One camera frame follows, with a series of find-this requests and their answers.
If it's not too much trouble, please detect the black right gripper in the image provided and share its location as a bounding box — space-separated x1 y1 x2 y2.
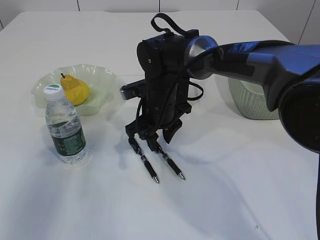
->
125 72 192 152

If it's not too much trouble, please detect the black pen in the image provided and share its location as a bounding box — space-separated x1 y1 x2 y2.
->
155 141 186 181
128 137 160 184

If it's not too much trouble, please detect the yellow pear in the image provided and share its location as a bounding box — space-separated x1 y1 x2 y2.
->
60 73 90 106

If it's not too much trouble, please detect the clear plastic water bottle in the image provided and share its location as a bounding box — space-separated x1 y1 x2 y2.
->
43 83 87 164

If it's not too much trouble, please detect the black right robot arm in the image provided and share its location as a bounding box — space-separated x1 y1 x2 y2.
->
120 13 320 153

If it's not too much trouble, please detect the green wavy glass plate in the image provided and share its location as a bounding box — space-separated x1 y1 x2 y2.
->
31 64 124 117

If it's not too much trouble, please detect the green plastic woven basket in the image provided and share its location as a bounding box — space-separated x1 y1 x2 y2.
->
228 77 279 120

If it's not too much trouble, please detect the black cable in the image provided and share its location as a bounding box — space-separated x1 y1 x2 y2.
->
187 81 205 101

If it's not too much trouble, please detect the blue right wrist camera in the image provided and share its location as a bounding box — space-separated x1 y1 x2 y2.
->
119 79 146 101

